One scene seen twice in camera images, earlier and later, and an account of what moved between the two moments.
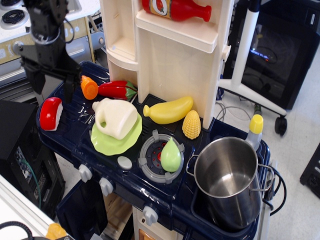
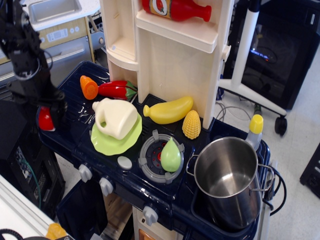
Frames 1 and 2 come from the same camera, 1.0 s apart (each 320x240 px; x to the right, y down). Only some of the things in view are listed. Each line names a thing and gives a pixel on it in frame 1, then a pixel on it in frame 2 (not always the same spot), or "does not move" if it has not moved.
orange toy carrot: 89,89 does not move
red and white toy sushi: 50,113 does not move
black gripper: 52,59 to 39,90
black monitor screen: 285,37 does not move
